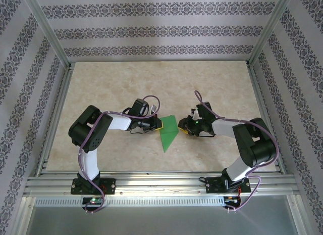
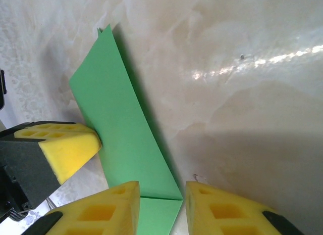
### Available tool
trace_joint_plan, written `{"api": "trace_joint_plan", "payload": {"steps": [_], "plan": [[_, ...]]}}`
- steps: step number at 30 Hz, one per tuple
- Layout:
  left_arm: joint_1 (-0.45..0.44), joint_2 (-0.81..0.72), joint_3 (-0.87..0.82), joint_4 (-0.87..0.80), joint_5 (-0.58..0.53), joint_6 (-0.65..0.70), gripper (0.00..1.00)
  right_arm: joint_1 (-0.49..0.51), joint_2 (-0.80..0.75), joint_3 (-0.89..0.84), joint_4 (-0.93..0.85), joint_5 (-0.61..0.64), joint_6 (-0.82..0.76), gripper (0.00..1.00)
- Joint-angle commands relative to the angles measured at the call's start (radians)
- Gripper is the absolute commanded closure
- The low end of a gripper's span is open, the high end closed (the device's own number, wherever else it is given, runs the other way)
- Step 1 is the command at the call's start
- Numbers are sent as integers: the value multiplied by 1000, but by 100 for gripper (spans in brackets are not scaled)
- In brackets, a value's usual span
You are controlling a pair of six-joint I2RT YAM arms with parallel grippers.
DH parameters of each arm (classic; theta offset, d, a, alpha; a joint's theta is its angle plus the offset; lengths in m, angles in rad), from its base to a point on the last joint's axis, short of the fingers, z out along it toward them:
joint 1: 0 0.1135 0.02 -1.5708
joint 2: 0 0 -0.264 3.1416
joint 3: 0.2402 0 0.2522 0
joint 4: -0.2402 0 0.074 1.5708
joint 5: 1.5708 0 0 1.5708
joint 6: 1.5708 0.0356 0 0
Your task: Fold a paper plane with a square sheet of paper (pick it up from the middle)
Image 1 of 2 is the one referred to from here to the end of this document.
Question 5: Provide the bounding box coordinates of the aluminium side rail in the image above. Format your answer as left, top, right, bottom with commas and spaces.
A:
36, 64, 75, 176
246, 63, 288, 175

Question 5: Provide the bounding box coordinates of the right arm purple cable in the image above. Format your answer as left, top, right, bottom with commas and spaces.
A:
193, 90, 280, 212

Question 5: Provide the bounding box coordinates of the long aluminium mounting rail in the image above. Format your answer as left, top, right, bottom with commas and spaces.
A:
24, 175, 302, 197

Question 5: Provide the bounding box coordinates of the green paper sheet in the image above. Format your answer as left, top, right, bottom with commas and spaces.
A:
158, 114, 181, 153

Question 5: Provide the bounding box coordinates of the aluminium frame post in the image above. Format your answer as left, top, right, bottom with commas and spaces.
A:
21, 0, 71, 69
248, 0, 296, 67

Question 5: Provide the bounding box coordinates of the grey metal panel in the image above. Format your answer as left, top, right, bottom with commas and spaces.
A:
25, 206, 300, 235

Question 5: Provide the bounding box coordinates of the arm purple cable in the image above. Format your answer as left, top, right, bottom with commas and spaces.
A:
193, 90, 280, 212
78, 95, 162, 215

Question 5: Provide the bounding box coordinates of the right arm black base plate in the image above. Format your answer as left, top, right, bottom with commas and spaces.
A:
205, 176, 252, 195

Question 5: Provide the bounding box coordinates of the slotted grey cable duct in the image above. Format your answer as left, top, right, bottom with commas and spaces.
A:
34, 196, 225, 207

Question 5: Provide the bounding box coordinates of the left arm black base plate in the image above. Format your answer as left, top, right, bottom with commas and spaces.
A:
70, 178, 117, 195

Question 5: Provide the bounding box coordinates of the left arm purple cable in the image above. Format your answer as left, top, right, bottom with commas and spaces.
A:
78, 95, 162, 215

